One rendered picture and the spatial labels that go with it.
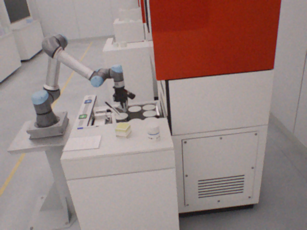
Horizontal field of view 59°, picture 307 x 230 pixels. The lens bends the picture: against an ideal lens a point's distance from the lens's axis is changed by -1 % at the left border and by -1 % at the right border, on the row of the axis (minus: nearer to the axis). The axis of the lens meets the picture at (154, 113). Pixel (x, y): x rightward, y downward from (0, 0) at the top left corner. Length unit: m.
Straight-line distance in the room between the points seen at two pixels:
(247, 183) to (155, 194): 0.86
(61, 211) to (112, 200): 1.03
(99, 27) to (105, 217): 8.51
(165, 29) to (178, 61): 0.21
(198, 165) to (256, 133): 0.47
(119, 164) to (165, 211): 0.46
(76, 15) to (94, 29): 0.74
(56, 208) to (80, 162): 1.21
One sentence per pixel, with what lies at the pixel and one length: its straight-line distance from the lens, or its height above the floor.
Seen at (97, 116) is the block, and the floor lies 0.90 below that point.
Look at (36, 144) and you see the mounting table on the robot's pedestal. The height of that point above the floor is 0.82.
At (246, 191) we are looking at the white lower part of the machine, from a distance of 2.35.
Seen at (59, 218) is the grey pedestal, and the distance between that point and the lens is 2.64.
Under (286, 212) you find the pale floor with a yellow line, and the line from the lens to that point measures 2.59.
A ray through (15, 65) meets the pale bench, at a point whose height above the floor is 0.17.
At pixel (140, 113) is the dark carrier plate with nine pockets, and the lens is 2.03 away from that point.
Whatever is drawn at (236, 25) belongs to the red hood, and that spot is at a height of 1.51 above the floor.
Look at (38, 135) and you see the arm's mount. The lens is 2.16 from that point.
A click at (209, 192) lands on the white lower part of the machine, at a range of 2.25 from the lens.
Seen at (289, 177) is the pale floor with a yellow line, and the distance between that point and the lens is 2.93.
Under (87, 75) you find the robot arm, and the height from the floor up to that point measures 1.26.
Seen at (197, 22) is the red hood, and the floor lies 1.55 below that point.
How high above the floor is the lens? 1.81
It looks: 27 degrees down
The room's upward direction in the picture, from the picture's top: 5 degrees counter-clockwise
